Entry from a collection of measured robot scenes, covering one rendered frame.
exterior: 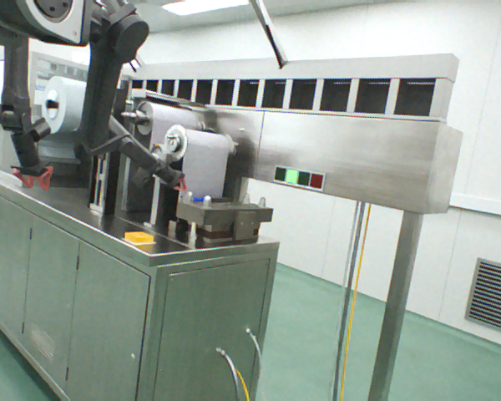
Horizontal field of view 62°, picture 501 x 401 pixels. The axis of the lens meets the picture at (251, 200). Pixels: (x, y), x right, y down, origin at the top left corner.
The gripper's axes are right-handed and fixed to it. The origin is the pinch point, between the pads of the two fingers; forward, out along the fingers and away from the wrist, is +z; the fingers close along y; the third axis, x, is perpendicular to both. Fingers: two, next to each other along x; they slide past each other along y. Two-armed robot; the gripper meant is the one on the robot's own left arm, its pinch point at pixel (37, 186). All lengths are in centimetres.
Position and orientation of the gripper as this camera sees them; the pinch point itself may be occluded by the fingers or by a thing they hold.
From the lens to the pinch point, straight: 154.6
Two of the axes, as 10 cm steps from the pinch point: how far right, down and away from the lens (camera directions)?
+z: -0.2, 8.1, 5.9
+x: -2.6, 5.6, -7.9
